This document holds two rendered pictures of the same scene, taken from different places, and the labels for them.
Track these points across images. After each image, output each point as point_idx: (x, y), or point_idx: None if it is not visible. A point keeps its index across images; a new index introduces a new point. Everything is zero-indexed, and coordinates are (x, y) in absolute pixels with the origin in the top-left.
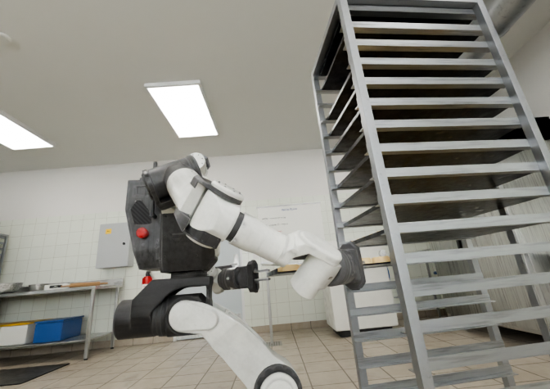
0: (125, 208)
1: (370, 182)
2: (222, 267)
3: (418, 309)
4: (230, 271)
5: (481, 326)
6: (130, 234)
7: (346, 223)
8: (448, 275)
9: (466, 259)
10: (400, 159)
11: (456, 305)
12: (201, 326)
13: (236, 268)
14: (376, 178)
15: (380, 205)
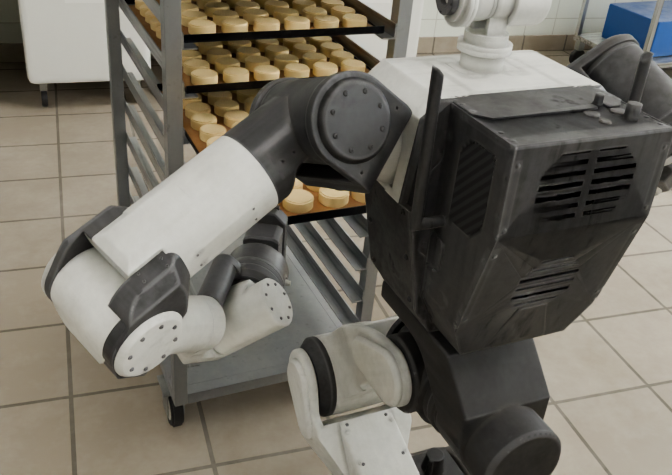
0: (648, 210)
1: None
2: (230, 274)
3: (163, 162)
4: (281, 263)
5: (141, 151)
6: (614, 266)
7: (206, 38)
8: (134, 85)
9: (136, 47)
10: None
11: (148, 133)
12: None
13: (271, 248)
14: None
15: (399, 42)
